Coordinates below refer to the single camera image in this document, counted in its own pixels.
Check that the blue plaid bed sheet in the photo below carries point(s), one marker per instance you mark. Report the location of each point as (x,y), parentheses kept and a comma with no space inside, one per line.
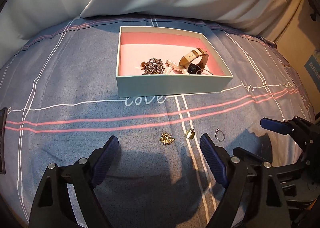
(62,98)

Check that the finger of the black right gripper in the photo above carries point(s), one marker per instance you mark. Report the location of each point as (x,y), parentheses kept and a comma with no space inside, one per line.
(299,129)
(300,181)

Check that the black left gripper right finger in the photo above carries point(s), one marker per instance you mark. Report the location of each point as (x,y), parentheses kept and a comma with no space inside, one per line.
(252,196)

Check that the beige strap wristwatch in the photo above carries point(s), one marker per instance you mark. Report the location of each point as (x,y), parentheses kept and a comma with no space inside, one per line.
(194,63)

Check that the beige headboard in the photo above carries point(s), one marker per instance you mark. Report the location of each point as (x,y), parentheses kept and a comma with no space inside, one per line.
(297,39)

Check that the teal box pink interior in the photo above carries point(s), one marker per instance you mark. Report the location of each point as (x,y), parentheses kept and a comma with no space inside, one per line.
(148,57)

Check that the gold pendant charm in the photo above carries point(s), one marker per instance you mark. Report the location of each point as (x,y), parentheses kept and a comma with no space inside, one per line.
(189,134)

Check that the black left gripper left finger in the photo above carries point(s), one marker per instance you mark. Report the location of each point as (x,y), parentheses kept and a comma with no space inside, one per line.
(52,205)

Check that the left white pillow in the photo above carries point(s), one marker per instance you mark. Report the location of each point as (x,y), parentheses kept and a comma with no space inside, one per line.
(23,19)

